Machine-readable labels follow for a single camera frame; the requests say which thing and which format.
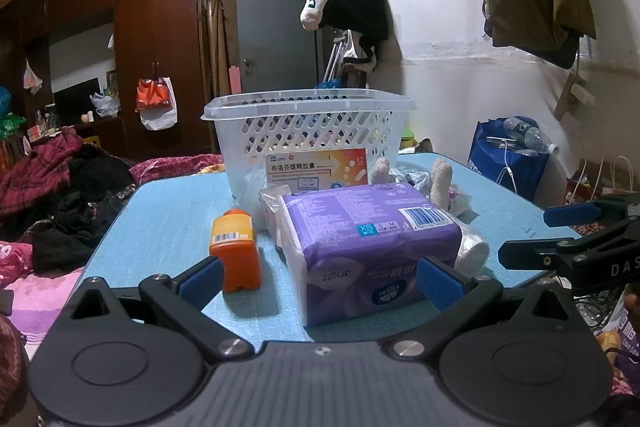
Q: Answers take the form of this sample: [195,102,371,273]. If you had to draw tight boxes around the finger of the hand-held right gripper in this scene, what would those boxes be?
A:
[499,217,640,272]
[543,193,640,229]

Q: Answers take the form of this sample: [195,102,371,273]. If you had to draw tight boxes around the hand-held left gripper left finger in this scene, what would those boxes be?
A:
[70,255,254,363]

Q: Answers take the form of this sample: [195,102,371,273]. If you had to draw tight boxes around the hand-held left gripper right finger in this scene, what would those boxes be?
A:
[384,257,571,360]

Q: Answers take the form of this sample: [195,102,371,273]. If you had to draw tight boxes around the orange bottle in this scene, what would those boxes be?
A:
[209,209,262,294]

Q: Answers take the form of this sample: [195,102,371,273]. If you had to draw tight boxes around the white bag roll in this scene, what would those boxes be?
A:
[455,227,491,275]

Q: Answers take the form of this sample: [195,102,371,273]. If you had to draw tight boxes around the purple tissue pack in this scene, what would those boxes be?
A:
[277,183,463,328]

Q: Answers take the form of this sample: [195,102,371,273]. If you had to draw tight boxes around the clear plastic packet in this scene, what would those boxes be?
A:
[259,186,291,235]

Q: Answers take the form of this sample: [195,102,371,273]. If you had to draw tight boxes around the orange white medicine box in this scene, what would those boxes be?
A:
[265,148,369,194]

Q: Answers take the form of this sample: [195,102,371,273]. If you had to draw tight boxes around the white plastic basket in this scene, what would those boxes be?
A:
[201,88,417,200]

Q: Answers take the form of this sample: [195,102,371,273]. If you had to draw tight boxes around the purple printed package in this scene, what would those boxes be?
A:
[597,304,640,370]

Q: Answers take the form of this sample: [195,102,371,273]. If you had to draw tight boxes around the blue shopping bag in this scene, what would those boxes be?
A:
[467,117,552,204]

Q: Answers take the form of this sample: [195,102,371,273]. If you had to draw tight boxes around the clear plastic water bottle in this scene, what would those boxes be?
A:
[502,117,559,156]

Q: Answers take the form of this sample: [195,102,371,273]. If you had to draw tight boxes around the pink yellow blanket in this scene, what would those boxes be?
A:
[129,153,227,186]

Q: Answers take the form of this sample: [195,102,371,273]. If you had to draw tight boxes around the white power strip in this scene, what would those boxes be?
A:
[570,84,596,106]

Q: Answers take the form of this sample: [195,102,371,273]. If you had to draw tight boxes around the pile of black clothes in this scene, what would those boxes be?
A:
[20,144,138,275]

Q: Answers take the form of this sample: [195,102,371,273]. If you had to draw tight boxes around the orange plastic bag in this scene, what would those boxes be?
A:
[135,78,175,112]

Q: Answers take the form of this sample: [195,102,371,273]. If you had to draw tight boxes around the maroon plaid clothing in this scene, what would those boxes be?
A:
[0,127,86,220]

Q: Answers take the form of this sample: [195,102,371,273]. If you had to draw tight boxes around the crumpled white plastic bag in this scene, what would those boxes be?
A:
[90,92,121,118]

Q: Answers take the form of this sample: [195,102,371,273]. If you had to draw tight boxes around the black television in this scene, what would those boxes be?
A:
[52,77,101,126]

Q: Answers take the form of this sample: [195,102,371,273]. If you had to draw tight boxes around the brown wooden wardrobe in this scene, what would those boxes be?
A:
[0,0,212,160]

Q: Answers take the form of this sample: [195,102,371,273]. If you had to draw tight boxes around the metal folding rack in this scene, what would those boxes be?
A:
[320,31,352,84]

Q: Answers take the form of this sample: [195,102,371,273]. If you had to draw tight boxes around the wooden sticks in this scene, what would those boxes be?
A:
[206,0,232,98]

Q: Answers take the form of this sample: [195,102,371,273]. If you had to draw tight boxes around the grey door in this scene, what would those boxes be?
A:
[234,0,324,96]

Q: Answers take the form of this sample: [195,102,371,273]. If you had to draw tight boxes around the small white red bag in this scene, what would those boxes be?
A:
[22,58,44,96]

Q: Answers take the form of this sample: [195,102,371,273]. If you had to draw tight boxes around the paper bag with white handles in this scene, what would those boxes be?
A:
[565,156,637,208]

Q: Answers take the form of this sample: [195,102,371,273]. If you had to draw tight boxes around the white cable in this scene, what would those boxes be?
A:
[486,136,522,194]

